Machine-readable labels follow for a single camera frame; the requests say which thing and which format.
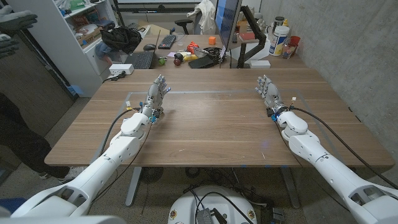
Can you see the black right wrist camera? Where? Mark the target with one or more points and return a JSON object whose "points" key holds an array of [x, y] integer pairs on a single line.
{"points": [[269, 112]]}

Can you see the black keyboard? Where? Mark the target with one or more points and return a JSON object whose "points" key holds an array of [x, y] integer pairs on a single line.
{"points": [[167, 41]]}

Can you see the person in dark trousers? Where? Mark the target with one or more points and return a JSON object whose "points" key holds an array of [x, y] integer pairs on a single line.
{"points": [[18, 137]]}

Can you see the black round floor fan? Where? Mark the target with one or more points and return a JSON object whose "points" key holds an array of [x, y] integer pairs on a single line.
{"points": [[152, 175]]}

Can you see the white wipes canister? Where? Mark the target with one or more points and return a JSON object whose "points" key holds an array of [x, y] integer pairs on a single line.
{"points": [[278, 42]]}

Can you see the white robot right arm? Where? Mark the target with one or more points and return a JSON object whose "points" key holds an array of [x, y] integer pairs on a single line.
{"points": [[329, 168]]}

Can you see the black computer mouse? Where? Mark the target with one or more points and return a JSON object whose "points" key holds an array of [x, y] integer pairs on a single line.
{"points": [[149, 47]]}

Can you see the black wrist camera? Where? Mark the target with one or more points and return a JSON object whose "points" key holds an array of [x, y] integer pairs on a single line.
{"points": [[269, 112], [157, 114]]}

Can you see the green ball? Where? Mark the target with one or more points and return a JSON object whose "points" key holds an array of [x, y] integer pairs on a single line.
{"points": [[162, 61]]}

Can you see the clear plastic cup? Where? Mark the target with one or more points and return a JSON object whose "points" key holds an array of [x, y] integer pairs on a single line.
{"points": [[180, 39]]}

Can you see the white shelf unit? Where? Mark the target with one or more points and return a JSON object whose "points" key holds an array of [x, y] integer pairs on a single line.
{"points": [[53, 46]]}

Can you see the white sneaker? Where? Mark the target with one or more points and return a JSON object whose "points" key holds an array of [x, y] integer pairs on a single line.
{"points": [[74, 172]]}

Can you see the black backpack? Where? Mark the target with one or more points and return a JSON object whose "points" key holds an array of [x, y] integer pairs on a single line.
{"points": [[121, 39]]}

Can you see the white power strip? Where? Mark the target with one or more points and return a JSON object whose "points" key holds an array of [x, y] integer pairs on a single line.
{"points": [[119, 69]]}

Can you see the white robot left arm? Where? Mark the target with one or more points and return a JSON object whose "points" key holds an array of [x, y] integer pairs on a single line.
{"points": [[102, 165]]}

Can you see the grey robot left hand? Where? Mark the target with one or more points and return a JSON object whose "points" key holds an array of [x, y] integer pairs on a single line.
{"points": [[154, 96]]}

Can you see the dark red ball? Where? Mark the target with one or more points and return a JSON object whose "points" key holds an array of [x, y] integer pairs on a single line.
{"points": [[177, 62]]}

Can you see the grey gloved person hand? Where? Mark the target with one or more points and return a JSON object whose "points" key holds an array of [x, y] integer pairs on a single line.
{"points": [[15, 20], [7, 46]]}

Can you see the orange cube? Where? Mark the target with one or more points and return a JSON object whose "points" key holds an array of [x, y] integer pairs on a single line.
{"points": [[212, 40]]}

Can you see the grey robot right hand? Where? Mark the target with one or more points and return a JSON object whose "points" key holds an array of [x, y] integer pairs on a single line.
{"points": [[270, 93]]}

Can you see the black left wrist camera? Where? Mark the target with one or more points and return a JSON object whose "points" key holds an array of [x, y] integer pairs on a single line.
{"points": [[157, 114]]}

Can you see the white robot torso base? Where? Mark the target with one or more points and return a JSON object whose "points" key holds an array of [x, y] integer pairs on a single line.
{"points": [[186, 205]]}

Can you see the yellow banana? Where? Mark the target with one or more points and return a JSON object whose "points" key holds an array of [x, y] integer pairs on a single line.
{"points": [[191, 58]]}

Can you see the red book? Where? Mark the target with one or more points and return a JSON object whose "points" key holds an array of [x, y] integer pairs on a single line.
{"points": [[247, 36]]}

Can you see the red cup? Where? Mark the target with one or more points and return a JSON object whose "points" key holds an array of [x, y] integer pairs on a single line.
{"points": [[295, 42]]}

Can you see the dark laptop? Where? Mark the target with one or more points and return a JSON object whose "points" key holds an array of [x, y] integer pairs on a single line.
{"points": [[140, 60]]}

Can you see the white jacket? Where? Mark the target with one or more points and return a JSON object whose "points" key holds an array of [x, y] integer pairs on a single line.
{"points": [[206, 15]]}

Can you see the computer monitor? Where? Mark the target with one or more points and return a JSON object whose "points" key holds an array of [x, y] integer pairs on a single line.
{"points": [[225, 21]]}

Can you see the grey table leg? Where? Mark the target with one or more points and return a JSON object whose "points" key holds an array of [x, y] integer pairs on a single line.
{"points": [[133, 186], [289, 186]]}

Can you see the small white box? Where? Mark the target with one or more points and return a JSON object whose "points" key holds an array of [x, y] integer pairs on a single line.
{"points": [[260, 64]]}

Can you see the metal bowl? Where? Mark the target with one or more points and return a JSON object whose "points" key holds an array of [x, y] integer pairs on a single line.
{"points": [[200, 52]]}

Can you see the orange red toy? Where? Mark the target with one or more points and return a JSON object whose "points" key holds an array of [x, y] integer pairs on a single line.
{"points": [[192, 47]]}

